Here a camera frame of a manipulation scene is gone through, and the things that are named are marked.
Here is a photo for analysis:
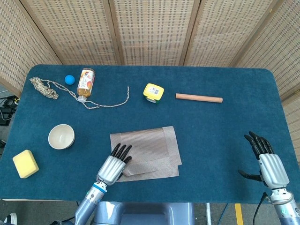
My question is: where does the yellow tape measure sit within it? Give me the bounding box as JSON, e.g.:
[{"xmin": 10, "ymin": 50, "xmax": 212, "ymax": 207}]
[{"xmin": 143, "ymin": 83, "xmax": 165, "ymax": 105}]

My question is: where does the white table leg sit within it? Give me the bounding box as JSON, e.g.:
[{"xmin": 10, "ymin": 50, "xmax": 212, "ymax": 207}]
[{"xmin": 205, "ymin": 202, "xmax": 212, "ymax": 225}]

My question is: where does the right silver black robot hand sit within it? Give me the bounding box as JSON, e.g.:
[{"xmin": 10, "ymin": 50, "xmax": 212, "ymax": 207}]
[{"xmin": 238, "ymin": 131, "xmax": 290, "ymax": 189}]

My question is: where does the black floor equipment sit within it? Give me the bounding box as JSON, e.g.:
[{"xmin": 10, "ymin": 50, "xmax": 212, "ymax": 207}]
[{"xmin": 0, "ymin": 95, "xmax": 19, "ymax": 126}]

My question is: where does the yellow sponge block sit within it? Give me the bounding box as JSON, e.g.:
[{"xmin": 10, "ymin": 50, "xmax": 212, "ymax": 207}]
[{"xmin": 12, "ymin": 149, "xmax": 39, "ymax": 179}]

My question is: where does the juice bottle with fruit label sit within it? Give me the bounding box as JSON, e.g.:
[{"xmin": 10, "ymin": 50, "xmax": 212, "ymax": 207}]
[{"xmin": 76, "ymin": 67, "xmax": 96, "ymax": 103}]

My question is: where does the yellow floor tape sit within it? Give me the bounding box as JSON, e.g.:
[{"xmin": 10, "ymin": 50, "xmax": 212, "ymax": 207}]
[{"xmin": 235, "ymin": 203, "xmax": 244, "ymax": 225}]

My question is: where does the woven bamboo folding screen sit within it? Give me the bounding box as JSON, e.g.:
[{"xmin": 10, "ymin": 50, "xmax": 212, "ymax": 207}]
[{"xmin": 0, "ymin": 0, "xmax": 300, "ymax": 162}]

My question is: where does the braided beige rope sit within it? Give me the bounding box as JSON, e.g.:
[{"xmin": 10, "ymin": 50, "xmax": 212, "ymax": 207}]
[{"xmin": 29, "ymin": 76, "xmax": 130, "ymax": 110}]

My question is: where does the blue carpet table cover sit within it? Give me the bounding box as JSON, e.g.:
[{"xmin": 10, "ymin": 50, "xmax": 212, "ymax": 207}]
[{"xmin": 0, "ymin": 64, "xmax": 300, "ymax": 204}]

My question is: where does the wooden rolling pin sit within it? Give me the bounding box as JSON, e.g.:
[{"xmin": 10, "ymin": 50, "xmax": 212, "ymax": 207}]
[{"xmin": 175, "ymin": 93, "xmax": 224, "ymax": 104}]

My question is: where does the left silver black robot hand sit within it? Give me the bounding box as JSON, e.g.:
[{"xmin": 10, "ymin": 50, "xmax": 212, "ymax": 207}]
[{"xmin": 97, "ymin": 143, "xmax": 133, "ymax": 186}]

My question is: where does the beige woven placemat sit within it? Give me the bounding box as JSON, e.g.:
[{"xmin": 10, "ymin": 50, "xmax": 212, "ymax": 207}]
[{"xmin": 109, "ymin": 126, "xmax": 182, "ymax": 183}]

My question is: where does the blue grey robot torso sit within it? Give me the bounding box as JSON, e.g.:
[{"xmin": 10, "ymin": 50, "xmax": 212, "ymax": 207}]
[{"xmin": 90, "ymin": 201, "xmax": 195, "ymax": 225}]

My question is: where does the cream ceramic bowl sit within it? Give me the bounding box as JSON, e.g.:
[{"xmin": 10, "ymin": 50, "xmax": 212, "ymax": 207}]
[{"xmin": 48, "ymin": 124, "xmax": 75, "ymax": 150}]

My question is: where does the black white sneaker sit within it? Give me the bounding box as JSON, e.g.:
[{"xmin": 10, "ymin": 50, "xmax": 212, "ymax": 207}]
[{"xmin": 0, "ymin": 212, "xmax": 17, "ymax": 225}]

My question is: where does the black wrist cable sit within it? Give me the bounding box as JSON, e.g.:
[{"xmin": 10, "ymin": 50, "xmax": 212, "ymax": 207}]
[{"xmin": 252, "ymin": 192, "xmax": 269, "ymax": 225}]

